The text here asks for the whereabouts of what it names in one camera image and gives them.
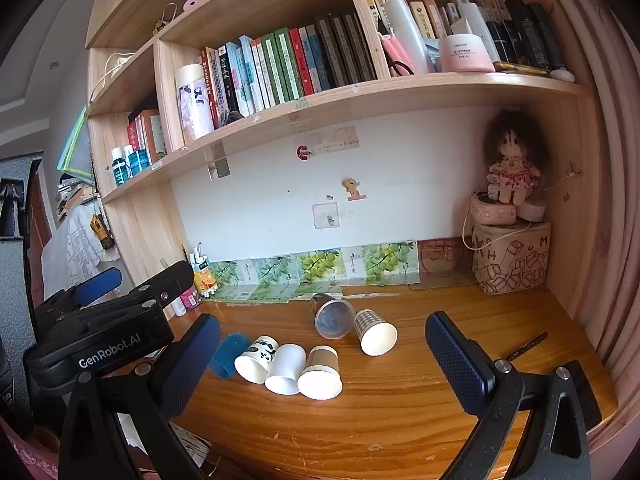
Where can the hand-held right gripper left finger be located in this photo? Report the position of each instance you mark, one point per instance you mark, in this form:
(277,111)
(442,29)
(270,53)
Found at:
(192,367)

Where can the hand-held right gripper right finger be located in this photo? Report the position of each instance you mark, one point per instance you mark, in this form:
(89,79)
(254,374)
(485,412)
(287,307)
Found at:
(457,365)

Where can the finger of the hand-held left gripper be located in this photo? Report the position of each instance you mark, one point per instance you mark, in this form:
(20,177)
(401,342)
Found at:
(165,280)
(100,282)

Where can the blue cup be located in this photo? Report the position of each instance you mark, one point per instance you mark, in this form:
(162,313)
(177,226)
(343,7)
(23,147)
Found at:
(227,355)

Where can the white panda print cup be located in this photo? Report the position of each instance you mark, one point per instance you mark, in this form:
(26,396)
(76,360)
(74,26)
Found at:
(255,360)

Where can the checkered paper cup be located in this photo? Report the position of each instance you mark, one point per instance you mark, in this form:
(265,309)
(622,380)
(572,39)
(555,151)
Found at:
(377,337)

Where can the plain white cup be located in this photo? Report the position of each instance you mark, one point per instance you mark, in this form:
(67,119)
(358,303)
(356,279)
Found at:
(285,370)

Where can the brown band paper cup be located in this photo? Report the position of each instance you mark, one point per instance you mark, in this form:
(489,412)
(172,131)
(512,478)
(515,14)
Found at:
(320,379)

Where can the clear dark plastic cup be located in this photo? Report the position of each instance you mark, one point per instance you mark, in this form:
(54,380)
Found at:
(332,317)

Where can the white small bottle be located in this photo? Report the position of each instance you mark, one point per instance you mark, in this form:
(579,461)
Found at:
(179,306)

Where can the pink small bottle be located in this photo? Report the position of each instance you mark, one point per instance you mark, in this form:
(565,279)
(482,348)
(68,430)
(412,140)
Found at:
(191,300)

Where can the white lace cloth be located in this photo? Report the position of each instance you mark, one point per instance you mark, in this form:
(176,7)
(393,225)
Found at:
(75,255)

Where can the orange small bottle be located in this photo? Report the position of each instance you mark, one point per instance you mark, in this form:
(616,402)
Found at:
(205,284)

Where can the yellow hanging tool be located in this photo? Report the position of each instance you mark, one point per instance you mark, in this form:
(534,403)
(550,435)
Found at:
(101,232)

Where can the dark pencil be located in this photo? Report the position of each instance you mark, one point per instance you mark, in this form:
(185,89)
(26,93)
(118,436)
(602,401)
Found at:
(527,346)

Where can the printed paper sheet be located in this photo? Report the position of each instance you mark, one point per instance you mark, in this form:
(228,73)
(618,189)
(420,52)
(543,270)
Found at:
(192,442)

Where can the stack of papers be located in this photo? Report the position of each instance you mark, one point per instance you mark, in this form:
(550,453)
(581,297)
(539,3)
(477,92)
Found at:
(75,197)

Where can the brown printed pouch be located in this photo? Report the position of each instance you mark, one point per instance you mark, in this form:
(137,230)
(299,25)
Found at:
(440,256)

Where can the beige printed storage box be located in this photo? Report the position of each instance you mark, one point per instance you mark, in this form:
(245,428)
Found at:
(510,260)

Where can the black tripod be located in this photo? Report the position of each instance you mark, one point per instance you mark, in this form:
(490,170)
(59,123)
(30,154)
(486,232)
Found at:
(17,195)

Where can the green folder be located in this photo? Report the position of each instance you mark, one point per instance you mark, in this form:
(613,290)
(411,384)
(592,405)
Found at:
(77,147)

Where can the red books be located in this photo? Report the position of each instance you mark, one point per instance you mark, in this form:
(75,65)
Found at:
(147,132)

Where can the green grape printed cardboard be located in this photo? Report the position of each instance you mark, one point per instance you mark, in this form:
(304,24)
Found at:
(320,266)

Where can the pink round box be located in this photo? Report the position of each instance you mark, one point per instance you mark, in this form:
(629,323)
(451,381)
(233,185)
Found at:
(492,210)

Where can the white printed tube box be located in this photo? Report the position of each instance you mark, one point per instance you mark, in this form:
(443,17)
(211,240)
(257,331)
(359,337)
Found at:
(195,102)

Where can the brown haired rag doll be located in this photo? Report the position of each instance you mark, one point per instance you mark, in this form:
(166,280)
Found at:
(512,165)

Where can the taped paper label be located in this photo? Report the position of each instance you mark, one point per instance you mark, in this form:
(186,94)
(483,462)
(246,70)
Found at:
(330,141)

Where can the row of colourful books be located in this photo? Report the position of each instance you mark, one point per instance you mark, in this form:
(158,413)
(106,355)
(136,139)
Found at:
(290,60)

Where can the pink tape roll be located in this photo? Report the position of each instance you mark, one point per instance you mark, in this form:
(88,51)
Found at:
(192,2)

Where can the wooden bookshelf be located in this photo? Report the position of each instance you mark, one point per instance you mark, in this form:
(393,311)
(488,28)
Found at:
(260,5)

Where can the gold pen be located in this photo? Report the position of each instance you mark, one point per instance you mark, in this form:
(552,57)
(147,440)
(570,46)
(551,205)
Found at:
(520,68)

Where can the small white round object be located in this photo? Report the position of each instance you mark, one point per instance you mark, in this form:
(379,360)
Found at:
(562,74)

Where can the white and pink cream jar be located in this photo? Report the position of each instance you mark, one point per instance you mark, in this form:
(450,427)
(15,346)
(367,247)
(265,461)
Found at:
(465,54)

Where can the tall white bottle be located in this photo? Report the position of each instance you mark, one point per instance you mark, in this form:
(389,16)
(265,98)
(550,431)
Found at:
(407,35)

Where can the white cosmetic tube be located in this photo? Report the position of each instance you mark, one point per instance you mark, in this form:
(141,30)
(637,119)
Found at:
(475,25)

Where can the row of pale and black books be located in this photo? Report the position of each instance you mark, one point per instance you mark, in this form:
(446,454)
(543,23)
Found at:
(520,30)

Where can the pink square wall sticker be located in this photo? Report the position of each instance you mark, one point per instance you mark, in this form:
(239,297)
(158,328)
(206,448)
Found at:
(324,216)

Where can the red wall sticker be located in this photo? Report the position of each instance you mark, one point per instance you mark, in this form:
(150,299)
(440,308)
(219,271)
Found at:
(302,152)

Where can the yellow figure wall sticker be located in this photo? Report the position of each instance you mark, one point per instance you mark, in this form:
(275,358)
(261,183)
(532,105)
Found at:
(352,187)

